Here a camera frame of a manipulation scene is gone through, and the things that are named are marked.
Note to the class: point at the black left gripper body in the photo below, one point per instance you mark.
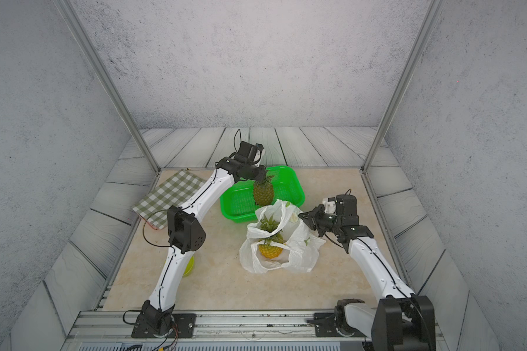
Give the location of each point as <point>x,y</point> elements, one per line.
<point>254,172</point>

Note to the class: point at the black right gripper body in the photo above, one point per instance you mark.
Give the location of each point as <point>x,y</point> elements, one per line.
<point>327,223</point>

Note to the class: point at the green unripe pineapple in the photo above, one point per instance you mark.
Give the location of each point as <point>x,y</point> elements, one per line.
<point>263,191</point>

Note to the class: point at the white lemon print plastic bag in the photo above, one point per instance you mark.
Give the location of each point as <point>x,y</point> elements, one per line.
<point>300,250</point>

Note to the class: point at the yellow ripe pineapple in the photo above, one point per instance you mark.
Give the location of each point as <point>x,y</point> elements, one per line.
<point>265,246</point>

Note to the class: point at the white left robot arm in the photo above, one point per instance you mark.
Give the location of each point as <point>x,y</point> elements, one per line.
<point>186,235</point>

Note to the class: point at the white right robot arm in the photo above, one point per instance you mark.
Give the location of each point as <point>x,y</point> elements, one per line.
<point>402,319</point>

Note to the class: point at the green plastic basket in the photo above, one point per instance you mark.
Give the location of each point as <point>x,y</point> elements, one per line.
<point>241,201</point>

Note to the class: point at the green white checkered cloth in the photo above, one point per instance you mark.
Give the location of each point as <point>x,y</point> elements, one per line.
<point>174,191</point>

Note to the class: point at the lime green bowl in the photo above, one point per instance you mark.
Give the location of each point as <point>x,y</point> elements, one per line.
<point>189,267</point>

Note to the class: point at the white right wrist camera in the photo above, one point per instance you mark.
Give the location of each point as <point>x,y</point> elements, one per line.
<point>330,205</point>

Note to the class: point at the right aluminium frame post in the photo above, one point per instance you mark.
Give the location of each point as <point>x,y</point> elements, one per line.
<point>430,20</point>

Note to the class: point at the aluminium frame post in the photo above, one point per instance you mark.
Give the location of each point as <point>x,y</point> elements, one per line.
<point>80,35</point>
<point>430,20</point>

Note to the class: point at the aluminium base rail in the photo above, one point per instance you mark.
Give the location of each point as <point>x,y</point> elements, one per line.
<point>217,330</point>

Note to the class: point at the left aluminium frame post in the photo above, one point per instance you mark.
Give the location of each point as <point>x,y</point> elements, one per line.
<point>80,35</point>

